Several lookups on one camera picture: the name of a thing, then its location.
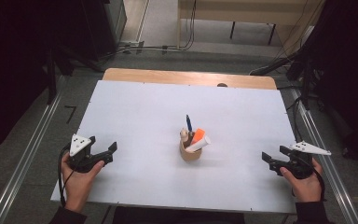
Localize person's left hand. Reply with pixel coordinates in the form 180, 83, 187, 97
61, 151, 106, 206

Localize black cabinet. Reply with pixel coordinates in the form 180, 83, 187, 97
80, 0, 128, 62

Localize black hanging cables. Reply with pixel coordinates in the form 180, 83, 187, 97
183, 0, 199, 50

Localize dark curtain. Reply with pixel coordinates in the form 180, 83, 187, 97
304, 0, 358, 169
0, 0, 85, 160

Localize person's right hand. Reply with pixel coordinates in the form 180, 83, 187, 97
279, 158, 324, 203

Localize grey floor cable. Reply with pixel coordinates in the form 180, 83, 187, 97
103, 43, 187, 59

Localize beige wooden desk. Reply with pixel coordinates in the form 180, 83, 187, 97
176, 0, 325, 58

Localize orange highlighter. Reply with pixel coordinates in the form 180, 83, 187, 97
190, 128, 206, 146

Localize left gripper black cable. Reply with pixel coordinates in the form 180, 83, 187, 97
57, 142, 73, 208

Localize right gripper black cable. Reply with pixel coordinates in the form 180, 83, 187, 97
304, 161, 328, 203

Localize aluminium floor rail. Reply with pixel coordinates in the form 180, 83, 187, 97
0, 88, 67, 224
289, 88, 358, 224

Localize person's dark clothed lap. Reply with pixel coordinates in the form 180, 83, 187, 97
111, 206, 246, 224

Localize wooden pen holder cup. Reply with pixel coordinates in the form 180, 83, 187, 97
179, 127, 203, 162

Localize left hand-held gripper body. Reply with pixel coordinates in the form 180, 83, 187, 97
66, 133, 103, 174

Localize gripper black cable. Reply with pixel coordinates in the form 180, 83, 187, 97
57, 142, 73, 208
304, 161, 328, 203

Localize blue pen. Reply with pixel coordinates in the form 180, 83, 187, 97
185, 114, 194, 134

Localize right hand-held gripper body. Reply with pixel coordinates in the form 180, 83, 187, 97
276, 141, 333, 180

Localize wooden table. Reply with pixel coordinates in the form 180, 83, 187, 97
102, 67, 278, 91

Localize black floor cable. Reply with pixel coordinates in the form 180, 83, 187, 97
284, 94, 312, 147

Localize black metal stand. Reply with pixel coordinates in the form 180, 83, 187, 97
249, 50, 313, 110

